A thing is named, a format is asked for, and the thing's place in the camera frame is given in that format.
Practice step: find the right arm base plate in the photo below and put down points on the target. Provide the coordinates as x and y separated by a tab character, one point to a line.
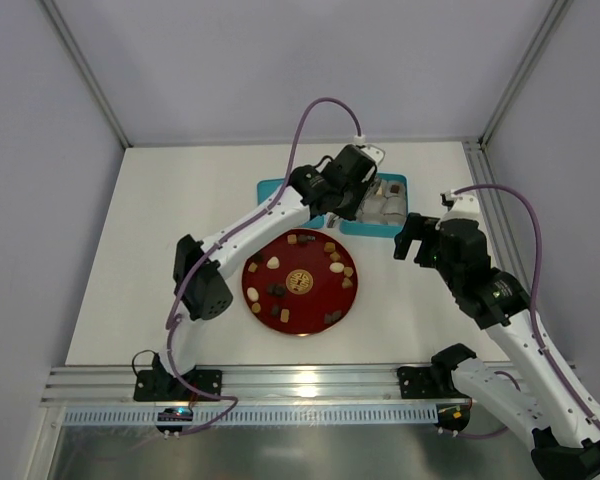
417	383

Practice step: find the red round plate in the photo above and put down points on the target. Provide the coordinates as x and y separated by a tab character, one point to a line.
302	297

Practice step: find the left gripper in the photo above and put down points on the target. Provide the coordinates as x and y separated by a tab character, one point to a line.
362	201

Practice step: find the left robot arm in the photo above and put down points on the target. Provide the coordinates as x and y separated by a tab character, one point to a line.
203	267

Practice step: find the white round chocolate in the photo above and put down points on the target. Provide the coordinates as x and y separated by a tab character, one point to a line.
252	294

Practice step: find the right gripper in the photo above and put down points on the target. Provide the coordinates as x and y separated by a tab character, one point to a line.
419	238

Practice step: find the aluminium rail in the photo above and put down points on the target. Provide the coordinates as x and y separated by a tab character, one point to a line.
116	384

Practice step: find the teal tin lid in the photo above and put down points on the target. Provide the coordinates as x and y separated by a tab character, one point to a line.
266	189

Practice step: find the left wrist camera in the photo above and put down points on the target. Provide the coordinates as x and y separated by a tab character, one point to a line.
373	152

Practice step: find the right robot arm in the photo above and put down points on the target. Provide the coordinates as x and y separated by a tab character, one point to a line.
557	420

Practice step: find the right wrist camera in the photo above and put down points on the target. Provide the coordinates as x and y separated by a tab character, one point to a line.
460	206

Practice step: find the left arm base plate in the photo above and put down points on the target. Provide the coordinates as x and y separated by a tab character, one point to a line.
205	385

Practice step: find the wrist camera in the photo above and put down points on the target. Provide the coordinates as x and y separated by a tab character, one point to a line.
460	206
373	152

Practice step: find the teal tin box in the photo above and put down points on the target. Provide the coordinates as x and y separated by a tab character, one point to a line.
381	213

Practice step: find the white shell chocolate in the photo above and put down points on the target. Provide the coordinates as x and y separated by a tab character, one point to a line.
273	263

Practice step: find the slotted cable duct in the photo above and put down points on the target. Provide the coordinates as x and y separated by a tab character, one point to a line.
252	415

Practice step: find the metal serving tongs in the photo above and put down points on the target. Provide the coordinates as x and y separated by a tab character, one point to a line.
333	221

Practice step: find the white oval swirl chocolate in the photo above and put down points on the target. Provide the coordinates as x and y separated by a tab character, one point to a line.
336	267

